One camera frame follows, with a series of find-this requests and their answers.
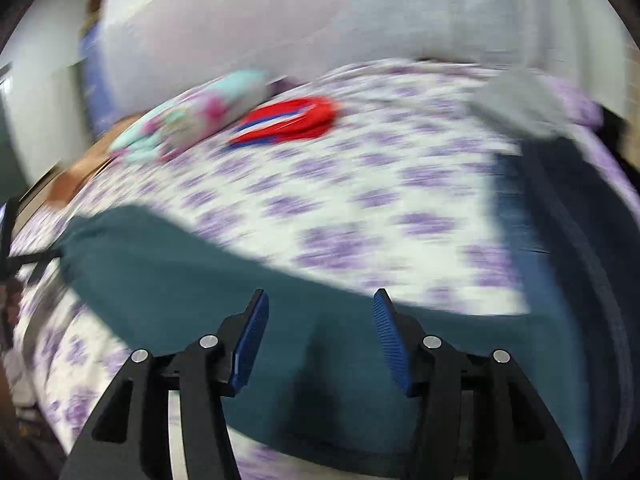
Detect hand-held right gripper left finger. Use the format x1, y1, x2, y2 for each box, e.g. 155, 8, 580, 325
60, 288, 271, 480

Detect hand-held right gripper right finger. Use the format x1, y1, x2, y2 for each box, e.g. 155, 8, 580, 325
372, 288, 583, 480

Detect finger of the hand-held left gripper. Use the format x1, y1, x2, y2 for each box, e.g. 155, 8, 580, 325
9, 252, 63, 268

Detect teal pants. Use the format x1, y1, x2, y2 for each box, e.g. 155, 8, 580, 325
59, 205, 576, 467

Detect brown pillow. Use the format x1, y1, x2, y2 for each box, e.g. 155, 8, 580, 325
46, 152, 118, 208

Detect purple floral bed sheet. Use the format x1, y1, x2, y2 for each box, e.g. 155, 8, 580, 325
10, 57, 608, 480

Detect blue jeans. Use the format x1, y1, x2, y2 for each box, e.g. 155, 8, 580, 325
492, 150, 588, 461

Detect blue patterned cloth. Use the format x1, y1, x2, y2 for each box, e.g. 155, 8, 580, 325
77, 22, 118, 128

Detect folded floral quilt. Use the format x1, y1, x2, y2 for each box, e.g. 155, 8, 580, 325
109, 69, 272, 163

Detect dark navy garment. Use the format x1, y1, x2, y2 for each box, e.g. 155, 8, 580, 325
520, 135, 637, 463

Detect red striped folded garment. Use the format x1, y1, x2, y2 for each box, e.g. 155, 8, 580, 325
226, 95, 340, 149

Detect grey folded garment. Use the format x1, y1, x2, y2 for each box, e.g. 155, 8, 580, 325
466, 69, 570, 140

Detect white lace curtain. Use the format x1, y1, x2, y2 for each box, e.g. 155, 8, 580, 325
100, 0, 631, 111

